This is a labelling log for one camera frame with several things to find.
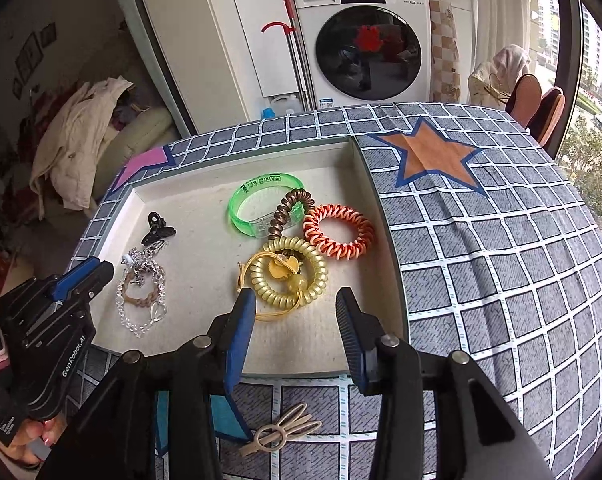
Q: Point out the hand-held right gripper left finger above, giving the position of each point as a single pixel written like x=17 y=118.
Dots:
x=241 y=340

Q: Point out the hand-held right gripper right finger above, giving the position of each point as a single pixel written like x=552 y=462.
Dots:
x=353 y=340

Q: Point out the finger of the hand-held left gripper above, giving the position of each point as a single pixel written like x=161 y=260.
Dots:
x=96 y=280
x=73 y=277

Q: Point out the yellow flower hair band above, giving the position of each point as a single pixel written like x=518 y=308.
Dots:
x=281 y=265

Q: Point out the white shallow tray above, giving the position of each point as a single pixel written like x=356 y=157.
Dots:
x=206 y=240

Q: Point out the person's left hand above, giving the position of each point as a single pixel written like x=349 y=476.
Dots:
x=26 y=442

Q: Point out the black hair claw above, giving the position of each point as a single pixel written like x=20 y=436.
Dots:
x=156 y=232

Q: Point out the beige hair clip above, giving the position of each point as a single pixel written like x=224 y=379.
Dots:
x=266 y=432

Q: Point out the beige jacket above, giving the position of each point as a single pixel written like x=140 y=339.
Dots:
x=76 y=150

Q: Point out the green translucent bangle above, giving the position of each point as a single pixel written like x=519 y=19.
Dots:
x=238 y=205

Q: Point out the cream sofa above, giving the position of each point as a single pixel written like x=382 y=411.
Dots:
x=151 y=125

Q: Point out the blue capped bottle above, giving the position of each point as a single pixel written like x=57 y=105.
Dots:
x=267 y=113

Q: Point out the white plastic jug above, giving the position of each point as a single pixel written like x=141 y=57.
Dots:
x=283 y=104

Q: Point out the white cabinet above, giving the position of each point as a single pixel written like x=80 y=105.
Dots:
x=191 y=35

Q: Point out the orange chair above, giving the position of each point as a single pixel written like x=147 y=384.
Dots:
x=551 y=117
x=523 y=100

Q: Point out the checkered hanging cloth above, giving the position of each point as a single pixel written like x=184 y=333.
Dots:
x=445 y=50

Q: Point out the beige bag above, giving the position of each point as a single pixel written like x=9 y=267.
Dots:
x=501 y=70

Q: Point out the white washing machine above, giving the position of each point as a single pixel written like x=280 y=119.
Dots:
x=311 y=0

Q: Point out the window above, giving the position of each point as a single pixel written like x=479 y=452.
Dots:
x=591 y=60

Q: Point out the wall picture frame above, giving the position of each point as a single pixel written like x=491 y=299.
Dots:
x=32 y=55
x=47 y=35
x=17 y=82

